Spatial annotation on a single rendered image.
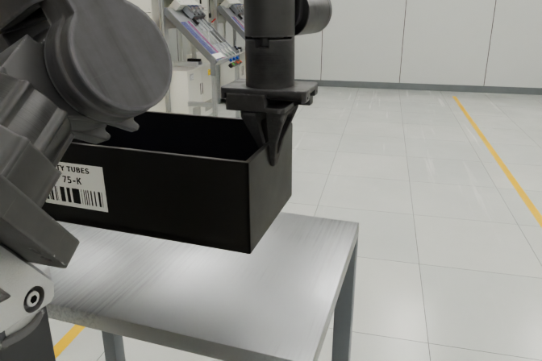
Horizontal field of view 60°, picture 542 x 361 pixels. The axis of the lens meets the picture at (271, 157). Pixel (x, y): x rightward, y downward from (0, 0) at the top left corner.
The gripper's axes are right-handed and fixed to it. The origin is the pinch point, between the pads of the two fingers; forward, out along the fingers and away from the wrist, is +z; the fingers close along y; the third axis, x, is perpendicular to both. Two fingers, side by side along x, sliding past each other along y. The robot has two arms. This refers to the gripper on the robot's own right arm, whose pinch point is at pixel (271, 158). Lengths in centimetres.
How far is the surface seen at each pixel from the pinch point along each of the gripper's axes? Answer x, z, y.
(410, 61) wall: -688, 75, 9
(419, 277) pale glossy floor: -155, 110, -23
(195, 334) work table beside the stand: 2.4, 27.4, 11.1
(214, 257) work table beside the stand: -18.3, 27.7, 17.5
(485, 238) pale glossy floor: -207, 111, -57
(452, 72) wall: -693, 91, -53
